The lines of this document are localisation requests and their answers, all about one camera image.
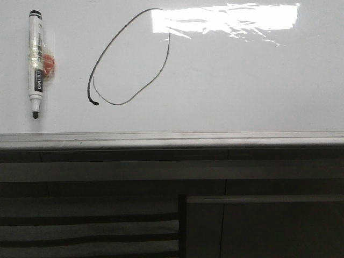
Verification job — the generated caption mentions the white whiteboard marker pen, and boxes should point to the white whiteboard marker pen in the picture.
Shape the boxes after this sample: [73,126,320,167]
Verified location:
[28,10,55,119]

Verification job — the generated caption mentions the grey cabinet panel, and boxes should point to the grey cabinet panel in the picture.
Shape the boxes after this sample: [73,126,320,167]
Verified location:
[186,194,343,257]

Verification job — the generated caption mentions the white whiteboard with aluminium frame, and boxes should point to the white whiteboard with aluminium frame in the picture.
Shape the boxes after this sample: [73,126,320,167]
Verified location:
[1,1,343,151]

